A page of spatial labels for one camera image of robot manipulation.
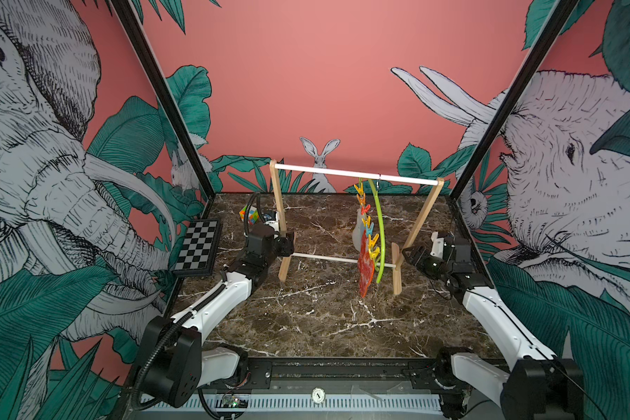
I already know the red orange-edged insole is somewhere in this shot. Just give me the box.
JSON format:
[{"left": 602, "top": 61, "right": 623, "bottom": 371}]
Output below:
[{"left": 357, "top": 231, "right": 376, "bottom": 298}]

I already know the wooden hanger rack frame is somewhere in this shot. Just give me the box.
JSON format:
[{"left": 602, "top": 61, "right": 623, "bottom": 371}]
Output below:
[{"left": 268, "top": 159, "right": 446, "bottom": 297}]

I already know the green clip hanger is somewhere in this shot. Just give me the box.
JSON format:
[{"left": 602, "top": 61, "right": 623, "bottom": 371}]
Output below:
[{"left": 353, "top": 178, "right": 386, "bottom": 285}]

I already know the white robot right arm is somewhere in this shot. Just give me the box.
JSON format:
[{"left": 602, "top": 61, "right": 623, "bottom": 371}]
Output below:
[{"left": 402, "top": 234, "right": 586, "bottom": 419}]

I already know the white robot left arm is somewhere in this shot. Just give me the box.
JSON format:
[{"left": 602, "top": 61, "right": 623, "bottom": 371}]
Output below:
[{"left": 129, "top": 222, "right": 295, "bottom": 411}]

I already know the colourful puzzle cube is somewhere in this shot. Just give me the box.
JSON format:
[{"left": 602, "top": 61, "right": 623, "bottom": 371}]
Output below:
[{"left": 239, "top": 205, "right": 259, "bottom": 225}]

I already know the grey textured insole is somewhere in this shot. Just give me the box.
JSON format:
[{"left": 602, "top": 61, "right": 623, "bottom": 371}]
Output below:
[{"left": 352, "top": 209, "right": 365, "bottom": 252}]

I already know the black white checkerboard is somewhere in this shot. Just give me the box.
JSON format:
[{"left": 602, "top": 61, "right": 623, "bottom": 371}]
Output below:
[{"left": 171, "top": 218, "right": 222, "bottom": 278}]

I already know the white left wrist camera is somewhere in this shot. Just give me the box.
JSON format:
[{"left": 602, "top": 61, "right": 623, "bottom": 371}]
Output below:
[{"left": 262, "top": 210, "right": 280, "bottom": 233}]

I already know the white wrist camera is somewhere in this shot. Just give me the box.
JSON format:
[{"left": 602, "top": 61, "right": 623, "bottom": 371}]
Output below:
[
  {"left": 430, "top": 231, "right": 447, "bottom": 259},
  {"left": 262, "top": 210, "right": 280, "bottom": 233}
]

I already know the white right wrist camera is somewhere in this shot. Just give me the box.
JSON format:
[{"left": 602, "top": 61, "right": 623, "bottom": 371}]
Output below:
[{"left": 430, "top": 231, "right": 447, "bottom": 259}]

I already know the white perforated rail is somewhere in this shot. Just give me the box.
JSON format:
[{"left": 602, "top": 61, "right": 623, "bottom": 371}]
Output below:
[{"left": 135, "top": 393, "right": 445, "bottom": 415}]

